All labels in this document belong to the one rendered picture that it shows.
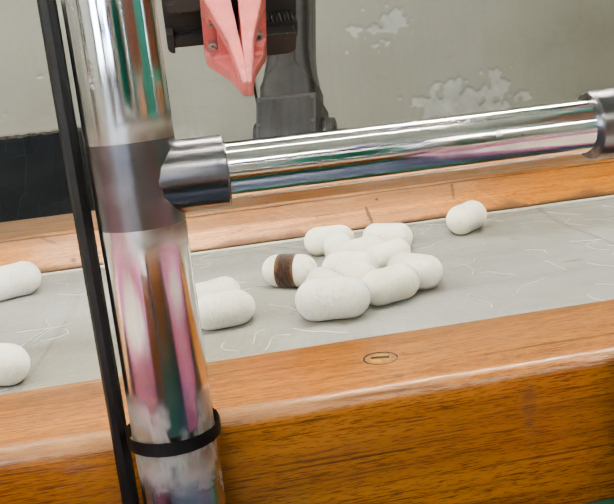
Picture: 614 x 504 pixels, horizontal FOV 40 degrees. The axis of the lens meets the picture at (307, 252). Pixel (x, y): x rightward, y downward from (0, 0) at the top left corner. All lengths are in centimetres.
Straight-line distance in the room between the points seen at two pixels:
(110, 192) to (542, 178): 50
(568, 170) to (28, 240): 41
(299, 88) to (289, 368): 64
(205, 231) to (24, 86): 198
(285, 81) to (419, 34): 170
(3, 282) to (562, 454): 37
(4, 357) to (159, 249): 18
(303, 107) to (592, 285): 51
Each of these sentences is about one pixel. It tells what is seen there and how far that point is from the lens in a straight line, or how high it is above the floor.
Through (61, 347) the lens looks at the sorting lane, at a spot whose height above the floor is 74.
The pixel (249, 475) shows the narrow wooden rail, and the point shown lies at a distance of 27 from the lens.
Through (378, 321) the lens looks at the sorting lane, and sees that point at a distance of 41.
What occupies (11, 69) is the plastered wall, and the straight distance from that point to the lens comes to 258.
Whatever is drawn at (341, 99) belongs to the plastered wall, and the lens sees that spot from 255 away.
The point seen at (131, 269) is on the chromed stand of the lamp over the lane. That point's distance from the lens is 22.
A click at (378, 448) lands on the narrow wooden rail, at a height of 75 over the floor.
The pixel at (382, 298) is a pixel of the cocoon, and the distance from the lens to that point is 42.
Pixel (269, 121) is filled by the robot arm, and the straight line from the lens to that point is 90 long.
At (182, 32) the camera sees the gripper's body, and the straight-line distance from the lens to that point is 67.
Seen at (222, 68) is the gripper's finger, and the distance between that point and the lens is 63.
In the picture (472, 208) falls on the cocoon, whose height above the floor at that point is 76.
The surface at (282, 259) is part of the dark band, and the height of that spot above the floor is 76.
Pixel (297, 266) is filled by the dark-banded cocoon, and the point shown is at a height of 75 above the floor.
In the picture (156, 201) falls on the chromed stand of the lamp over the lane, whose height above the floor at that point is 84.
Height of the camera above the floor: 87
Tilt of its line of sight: 13 degrees down
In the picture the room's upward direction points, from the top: 6 degrees counter-clockwise
